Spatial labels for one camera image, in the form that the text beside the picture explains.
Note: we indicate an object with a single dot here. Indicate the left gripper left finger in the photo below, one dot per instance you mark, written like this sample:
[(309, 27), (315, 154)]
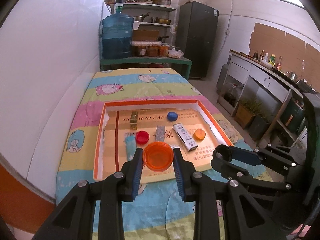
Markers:
[(132, 171)]

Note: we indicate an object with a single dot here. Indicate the white bottle cap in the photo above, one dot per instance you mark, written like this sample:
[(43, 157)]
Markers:
[(174, 146)]

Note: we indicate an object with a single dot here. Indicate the black bottle cap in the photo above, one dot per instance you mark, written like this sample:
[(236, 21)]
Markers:
[(223, 152)]

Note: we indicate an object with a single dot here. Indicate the orange-rimmed cardboard tray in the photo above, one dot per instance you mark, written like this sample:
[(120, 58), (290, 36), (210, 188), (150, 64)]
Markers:
[(184, 124)]

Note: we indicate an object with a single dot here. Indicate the green low bench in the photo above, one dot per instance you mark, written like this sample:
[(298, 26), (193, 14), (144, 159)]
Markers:
[(104, 63)]

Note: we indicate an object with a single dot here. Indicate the dark green refrigerator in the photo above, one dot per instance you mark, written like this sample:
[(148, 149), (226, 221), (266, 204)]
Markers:
[(196, 33)]

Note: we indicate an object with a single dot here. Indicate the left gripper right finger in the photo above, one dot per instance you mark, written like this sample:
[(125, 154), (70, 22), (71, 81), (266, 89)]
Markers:
[(187, 186)]

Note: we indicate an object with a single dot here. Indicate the white kitchen counter cabinet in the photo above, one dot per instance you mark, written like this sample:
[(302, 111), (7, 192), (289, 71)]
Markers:
[(262, 102)]

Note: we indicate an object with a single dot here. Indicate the white metal shelf rack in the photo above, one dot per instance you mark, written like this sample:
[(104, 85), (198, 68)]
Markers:
[(155, 15)]

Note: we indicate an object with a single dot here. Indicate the white printed lighter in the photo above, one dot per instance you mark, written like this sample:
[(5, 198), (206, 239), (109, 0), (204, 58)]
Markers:
[(185, 137)]

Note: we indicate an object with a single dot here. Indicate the small orange bottle cap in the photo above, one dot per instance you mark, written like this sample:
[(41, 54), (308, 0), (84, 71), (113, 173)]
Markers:
[(199, 134)]

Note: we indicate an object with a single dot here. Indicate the large orange bottle cap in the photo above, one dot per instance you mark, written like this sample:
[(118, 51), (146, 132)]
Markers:
[(158, 156)]

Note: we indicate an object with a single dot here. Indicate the clear plastic rectangular case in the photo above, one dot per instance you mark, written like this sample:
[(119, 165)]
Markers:
[(160, 133)]

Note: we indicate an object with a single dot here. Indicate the blue water jug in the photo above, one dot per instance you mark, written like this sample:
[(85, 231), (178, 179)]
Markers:
[(117, 34)]

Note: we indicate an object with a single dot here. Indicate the gold lighter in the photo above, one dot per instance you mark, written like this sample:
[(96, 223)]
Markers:
[(133, 120)]

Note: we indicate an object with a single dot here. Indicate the teal flower lighter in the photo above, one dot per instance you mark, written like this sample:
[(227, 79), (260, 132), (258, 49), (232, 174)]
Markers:
[(130, 145)]

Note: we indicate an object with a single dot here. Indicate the red bottle cap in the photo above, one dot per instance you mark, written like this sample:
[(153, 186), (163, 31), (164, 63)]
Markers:
[(142, 137)]

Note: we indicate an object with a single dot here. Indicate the blue bottle cap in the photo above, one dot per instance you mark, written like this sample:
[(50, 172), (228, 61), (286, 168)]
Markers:
[(172, 116)]

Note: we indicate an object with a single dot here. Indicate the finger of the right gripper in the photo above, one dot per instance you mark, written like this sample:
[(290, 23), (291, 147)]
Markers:
[(245, 156), (230, 171)]

